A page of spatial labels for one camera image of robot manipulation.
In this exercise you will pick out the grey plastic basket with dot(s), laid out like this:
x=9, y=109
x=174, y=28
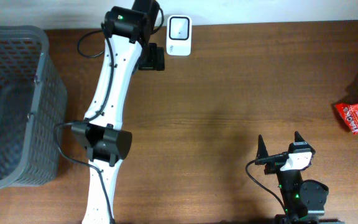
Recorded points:
x=33, y=99

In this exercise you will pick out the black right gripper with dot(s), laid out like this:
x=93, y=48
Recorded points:
x=261, y=152

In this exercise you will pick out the white barcode scanner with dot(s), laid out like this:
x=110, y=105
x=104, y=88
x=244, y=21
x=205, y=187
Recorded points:
x=179, y=35

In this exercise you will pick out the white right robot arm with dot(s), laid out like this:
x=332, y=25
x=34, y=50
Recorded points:
x=302, y=200

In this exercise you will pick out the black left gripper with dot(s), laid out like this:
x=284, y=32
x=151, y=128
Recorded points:
x=155, y=58

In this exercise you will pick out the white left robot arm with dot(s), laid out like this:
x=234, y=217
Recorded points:
x=127, y=49

